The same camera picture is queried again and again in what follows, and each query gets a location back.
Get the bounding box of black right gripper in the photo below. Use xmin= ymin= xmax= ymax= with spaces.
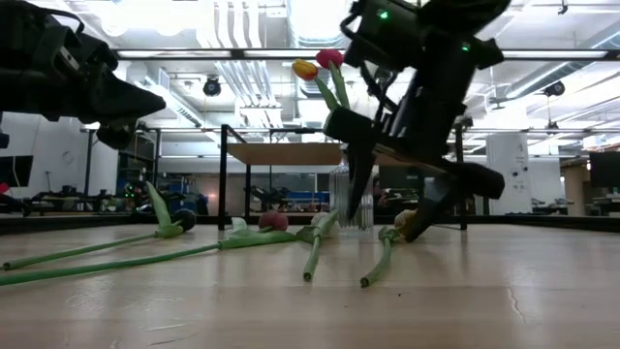
xmin=324 ymin=38 xmax=506 ymax=243

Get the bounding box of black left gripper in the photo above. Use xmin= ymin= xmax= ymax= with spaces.
xmin=0 ymin=0 xmax=167 ymax=150

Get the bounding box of ribbed clear glass vase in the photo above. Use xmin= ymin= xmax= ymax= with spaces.
xmin=328 ymin=162 xmax=375 ymax=238

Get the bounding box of pink yellow artificial tulip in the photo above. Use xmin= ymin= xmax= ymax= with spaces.
xmin=359 ymin=208 xmax=419 ymax=290

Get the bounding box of white artificial tulip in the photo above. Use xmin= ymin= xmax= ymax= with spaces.
xmin=295 ymin=208 xmax=343 ymax=283

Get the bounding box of dark blue artificial tulip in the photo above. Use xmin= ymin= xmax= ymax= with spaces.
xmin=1 ymin=181 xmax=199 ymax=271

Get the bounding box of dark red artificial tulip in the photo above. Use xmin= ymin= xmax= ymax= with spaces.
xmin=0 ymin=210 xmax=297 ymax=287

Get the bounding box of bright red artificial tulip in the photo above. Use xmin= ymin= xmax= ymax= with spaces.
xmin=315 ymin=48 xmax=352 ymax=111

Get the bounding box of yellow orange artificial tulip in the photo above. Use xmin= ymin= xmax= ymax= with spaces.
xmin=292 ymin=58 xmax=341 ymax=112

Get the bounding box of person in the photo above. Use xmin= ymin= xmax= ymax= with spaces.
xmin=371 ymin=177 xmax=388 ymax=214

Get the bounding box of black ceiling spotlight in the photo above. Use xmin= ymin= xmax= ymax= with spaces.
xmin=201 ymin=75 xmax=223 ymax=98
xmin=542 ymin=79 xmax=567 ymax=98

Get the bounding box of black monitor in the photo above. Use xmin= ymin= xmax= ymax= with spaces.
xmin=588 ymin=151 xmax=620 ymax=190
xmin=0 ymin=154 xmax=35 ymax=189

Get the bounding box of white pillar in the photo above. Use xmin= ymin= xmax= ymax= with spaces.
xmin=485 ymin=132 xmax=533 ymax=217

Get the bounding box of black metal background frame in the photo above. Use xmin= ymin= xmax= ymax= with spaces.
xmin=79 ymin=126 xmax=164 ymax=214

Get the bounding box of wooden shelf with black frame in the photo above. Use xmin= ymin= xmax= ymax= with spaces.
xmin=217 ymin=123 xmax=469 ymax=233

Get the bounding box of black table edge rail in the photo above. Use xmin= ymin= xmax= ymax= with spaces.
xmin=0 ymin=212 xmax=620 ymax=236

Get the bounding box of black overhead frame bar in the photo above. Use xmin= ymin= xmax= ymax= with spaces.
xmin=113 ymin=48 xmax=620 ymax=61

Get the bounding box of silver ventilation duct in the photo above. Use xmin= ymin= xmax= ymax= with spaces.
xmin=285 ymin=0 xmax=353 ymax=49

